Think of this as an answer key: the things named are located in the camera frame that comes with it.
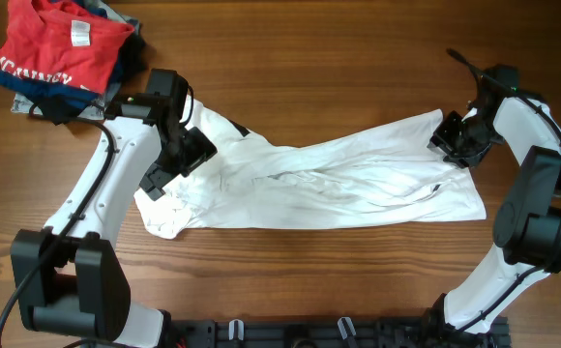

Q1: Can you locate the black folded garment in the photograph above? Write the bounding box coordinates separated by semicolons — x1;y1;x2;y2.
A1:
11;33;147;120

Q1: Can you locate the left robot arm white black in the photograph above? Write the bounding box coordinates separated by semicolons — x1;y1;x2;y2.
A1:
4;91;216;347

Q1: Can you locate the white rail clip right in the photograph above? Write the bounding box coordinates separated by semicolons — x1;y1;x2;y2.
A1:
337;316;356;340

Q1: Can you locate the white rail clip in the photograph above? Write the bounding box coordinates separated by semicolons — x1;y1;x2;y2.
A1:
228;319;245;342
337;316;356;340

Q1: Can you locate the white t-shirt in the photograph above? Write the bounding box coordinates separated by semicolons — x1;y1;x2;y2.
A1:
134;101;487;239

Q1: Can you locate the white rail clip left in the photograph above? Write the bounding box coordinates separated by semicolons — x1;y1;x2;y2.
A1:
228;319;245;342

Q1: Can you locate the red folded t-shirt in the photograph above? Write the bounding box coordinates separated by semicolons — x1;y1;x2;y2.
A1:
0;0;135;96

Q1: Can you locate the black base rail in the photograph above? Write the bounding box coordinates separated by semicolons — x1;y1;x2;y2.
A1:
162;317;512;348

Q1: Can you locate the grey printed folded garment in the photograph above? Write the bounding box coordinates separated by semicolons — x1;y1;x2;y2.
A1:
10;1;142;122

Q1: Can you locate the navy blue folded garment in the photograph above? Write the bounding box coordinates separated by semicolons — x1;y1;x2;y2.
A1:
0;0;126;110

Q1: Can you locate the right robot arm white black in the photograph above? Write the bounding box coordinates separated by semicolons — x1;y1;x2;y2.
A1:
421;65;561;347

